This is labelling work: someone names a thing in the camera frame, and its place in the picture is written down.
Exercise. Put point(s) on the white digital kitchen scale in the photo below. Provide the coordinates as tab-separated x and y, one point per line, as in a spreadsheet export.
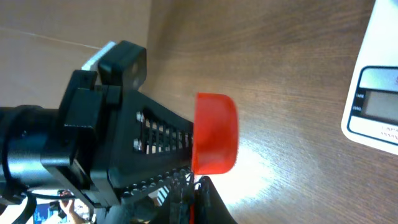
370	114

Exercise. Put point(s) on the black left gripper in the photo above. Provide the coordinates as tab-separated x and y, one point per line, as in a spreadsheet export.
152	145

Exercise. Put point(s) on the orange plastic measuring scoop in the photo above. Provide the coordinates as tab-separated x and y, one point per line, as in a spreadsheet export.
215	134

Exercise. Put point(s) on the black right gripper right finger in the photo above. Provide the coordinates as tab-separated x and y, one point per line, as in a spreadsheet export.
209	207

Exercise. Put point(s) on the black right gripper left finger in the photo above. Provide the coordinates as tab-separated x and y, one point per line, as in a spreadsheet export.
177	208

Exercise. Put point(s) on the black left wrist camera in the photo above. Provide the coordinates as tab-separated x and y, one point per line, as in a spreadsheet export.
120	64

